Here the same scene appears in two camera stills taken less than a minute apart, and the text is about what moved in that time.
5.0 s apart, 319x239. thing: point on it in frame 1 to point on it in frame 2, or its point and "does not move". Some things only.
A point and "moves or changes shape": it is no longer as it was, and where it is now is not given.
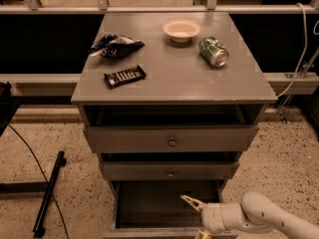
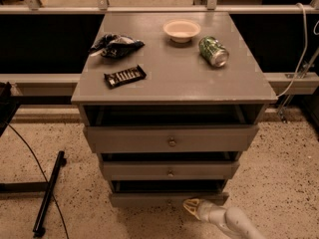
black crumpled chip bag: [115, 46] does not move
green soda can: [213, 51] does not move
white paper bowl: [181, 30] does not move
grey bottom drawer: [156, 209] moves or changes shape
